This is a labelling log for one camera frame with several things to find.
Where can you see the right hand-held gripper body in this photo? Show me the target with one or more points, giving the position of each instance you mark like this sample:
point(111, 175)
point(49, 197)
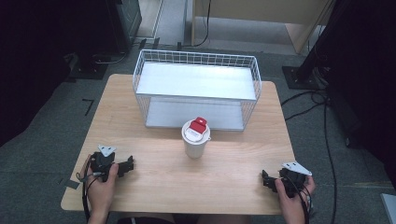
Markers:
point(294, 178)

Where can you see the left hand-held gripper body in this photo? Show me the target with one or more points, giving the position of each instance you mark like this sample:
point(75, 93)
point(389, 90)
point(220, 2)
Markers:
point(101, 162)

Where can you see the person's right hand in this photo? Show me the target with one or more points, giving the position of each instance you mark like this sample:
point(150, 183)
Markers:
point(291, 205)

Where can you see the person's left hand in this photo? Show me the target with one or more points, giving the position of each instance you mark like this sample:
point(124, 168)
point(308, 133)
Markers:
point(101, 193)

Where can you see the white cup with red-tab lid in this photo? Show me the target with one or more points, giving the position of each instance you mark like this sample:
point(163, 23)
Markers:
point(195, 140)

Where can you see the black floor stand base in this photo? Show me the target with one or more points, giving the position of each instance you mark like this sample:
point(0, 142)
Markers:
point(88, 70)

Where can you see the white flat object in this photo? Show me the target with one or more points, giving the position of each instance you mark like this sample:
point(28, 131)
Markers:
point(389, 208)

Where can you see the black metal stand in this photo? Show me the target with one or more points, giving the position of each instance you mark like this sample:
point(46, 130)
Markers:
point(311, 62)

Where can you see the black cabinet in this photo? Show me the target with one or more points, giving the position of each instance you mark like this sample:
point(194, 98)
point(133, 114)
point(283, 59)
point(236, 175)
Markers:
point(124, 25)

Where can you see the light wooden furniture frame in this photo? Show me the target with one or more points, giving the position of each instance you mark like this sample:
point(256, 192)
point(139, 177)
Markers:
point(264, 12)

